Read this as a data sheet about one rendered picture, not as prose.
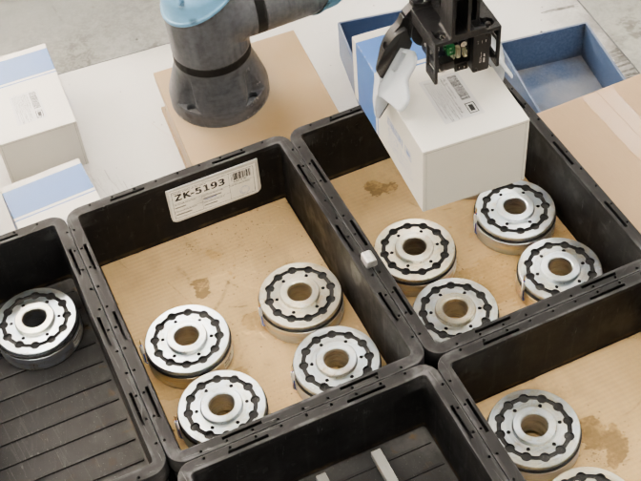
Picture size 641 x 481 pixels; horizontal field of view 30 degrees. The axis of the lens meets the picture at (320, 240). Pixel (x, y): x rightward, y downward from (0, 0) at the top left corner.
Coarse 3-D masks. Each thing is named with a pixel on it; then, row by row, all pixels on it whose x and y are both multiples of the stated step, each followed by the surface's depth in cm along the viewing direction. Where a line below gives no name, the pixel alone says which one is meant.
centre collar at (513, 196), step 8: (512, 192) 153; (504, 200) 152; (520, 200) 153; (528, 200) 152; (496, 208) 152; (504, 208) 152; (528, 208) 151; (504, 216) 151; (512, 216) 151; (520, 216) 150; (528, 216) 150
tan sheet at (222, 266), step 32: (224, 224) 158; (256, 224) 157; (288, 224) 157; (160, 256) 155; (192, 256) 155; (224, 256) 154; (256, 256) 154; (288, 256) 154; (320, 256) 153; (128, 288) 152; (160, 288) 151; (192, 288) 151; (224, 288) 151; (256, 288) 150; (128, 320) 148; (256, 320) 147; (352, 320) 146; (256, 352) 144; (288, 352) 144; (160, 384) 142; (288, 384) 141
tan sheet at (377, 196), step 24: (384, 168) 163; (360, 192) 160; (384, 192) 160; (408, 192) 159; (360, 216) 157; (384, 216) 157; (408, 216) 157; (432, 216) 156; (456, 216) 156; (456, 240) 153; (480, 240) 153; (576, 240) 152; (456, 264) 151; (480, 264) 151; (504, 264) 150; (504, 288) 148; (504, 312) 145
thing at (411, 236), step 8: (416, 232) 150; (400, 240) 149; (408, 240) 150; (424, 240) 149; (432, 240) 149; (400, 248) 148; (432, 248) 148; (400, 256) 148; (408, 256) 147; (416, 256) 147; (424, 256) 147
